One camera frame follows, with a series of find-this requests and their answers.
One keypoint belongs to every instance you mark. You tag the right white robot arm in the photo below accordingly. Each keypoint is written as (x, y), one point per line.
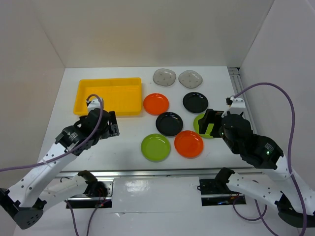
(292, 198)

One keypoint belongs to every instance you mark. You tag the green plate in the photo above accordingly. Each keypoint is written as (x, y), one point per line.
(207, 134)
(155, 147)

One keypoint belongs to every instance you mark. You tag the aluminium rail right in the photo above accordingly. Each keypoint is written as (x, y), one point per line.
(238, 87)

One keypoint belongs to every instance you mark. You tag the yellow plastic bin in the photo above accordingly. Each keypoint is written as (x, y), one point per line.
(122, 95)

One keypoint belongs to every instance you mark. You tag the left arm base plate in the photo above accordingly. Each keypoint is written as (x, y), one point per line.
(101, 194)

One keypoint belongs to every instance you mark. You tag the aluminium rail front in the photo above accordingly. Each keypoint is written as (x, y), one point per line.
(160, 173)

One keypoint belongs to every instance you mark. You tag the grey glass plate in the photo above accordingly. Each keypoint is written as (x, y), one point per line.
(190, 79)
(164, 77)

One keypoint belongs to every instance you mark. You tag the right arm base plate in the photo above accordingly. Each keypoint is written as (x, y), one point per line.
(212, 194)

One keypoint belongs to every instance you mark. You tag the orange plate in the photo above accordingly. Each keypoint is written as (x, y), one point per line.
(156, 104)
(188, 144)

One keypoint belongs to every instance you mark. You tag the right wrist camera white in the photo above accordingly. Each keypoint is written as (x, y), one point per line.
(235, 106)

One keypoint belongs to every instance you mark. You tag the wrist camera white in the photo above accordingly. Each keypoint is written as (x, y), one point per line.
(94, 103)
(235, 106)

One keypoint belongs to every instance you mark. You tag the black plate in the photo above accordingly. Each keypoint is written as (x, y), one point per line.
(169, 124)
(195, 102)

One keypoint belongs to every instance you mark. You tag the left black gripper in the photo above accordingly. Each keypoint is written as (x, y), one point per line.
(111, 130)

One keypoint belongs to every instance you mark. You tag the grey glass plate left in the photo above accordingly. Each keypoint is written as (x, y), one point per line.
(164, 77)

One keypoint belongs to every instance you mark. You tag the aluminium rail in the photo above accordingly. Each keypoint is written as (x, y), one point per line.
(160, 173)
(238, 87)

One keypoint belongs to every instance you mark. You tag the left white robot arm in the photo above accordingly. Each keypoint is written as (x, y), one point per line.
(29, 198)

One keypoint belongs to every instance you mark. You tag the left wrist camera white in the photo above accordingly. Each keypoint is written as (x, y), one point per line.
(94, 103)

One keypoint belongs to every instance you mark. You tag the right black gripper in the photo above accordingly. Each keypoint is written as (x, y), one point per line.
(208, 117)

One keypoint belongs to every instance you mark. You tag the grey glass plate right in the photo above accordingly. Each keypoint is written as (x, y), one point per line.
(190, 79)

